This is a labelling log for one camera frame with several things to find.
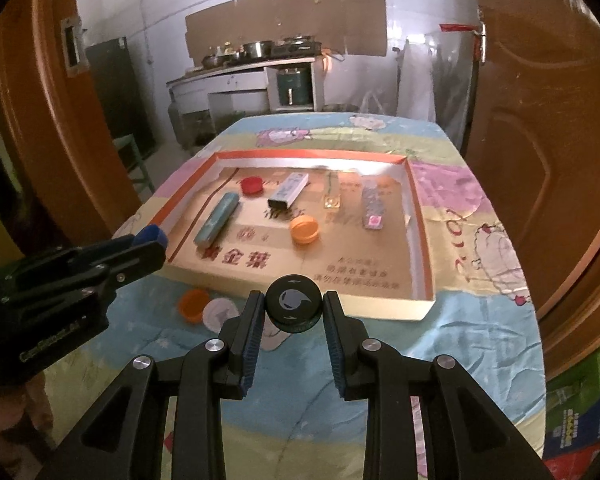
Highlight silver door handle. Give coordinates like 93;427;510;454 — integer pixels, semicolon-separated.
477;7;489;62

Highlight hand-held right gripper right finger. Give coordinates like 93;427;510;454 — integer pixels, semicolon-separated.
322;291;553;480

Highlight shallow cardboard box tray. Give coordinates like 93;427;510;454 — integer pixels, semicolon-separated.
111;149;437;322

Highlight green chair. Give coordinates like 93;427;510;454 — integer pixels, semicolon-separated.
114;134;156;196

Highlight white kitchen counter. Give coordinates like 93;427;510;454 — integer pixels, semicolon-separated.
167;55;317;151

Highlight white cartoon print box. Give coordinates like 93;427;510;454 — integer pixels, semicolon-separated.
267;172;310;209

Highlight cardboard wall sheets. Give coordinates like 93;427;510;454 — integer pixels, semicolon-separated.
185;0;388;68

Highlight clear pill blister pack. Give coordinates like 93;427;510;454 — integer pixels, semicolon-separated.
361;176;387;232

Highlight black gas stove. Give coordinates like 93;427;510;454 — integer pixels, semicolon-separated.
272;36;322;57

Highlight clear plastic sheeting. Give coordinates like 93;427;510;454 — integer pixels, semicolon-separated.
395;30;481;141

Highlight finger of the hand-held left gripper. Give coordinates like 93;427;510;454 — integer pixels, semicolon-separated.
80;233;144;262
97;241;167;289

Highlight brown wooden door leaf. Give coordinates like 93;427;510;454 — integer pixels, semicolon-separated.
0;0;156;261

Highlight black bottle cap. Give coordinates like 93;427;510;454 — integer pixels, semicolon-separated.
265;274;324;334

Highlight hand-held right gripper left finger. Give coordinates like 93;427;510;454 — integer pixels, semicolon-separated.
35;290;266;480

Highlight orange bottle cap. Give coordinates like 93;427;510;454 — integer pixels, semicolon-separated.
288;214;321;245
177;288;207;324

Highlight green air fryer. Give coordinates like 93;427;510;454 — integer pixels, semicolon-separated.
276;69;312;106

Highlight teal plastic case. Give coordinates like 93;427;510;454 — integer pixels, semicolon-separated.
194;192;241;247

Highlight white bottle cap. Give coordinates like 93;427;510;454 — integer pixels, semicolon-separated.
201;298;241;333

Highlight brown wooden door with handle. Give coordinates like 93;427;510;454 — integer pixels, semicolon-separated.
462;0;600;351

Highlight small clear glass bottle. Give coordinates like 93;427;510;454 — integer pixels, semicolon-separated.
323;172;343;211

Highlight blue bottle cap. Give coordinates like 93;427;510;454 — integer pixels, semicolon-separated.
138;225;169;251

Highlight green printed carton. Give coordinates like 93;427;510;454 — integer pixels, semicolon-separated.
542;335;600;461

